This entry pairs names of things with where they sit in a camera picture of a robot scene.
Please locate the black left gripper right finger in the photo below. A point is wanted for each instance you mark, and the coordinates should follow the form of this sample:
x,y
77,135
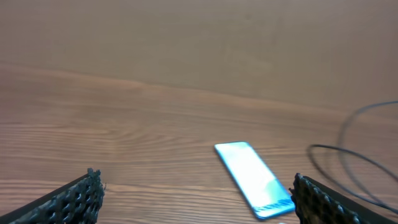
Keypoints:
x,y
315,203

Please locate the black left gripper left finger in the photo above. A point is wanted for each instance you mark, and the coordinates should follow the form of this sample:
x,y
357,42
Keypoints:
x,y
77,202

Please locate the blue Galaxy smartphone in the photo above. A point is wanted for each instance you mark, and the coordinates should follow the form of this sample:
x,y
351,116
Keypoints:
x,y
265,195

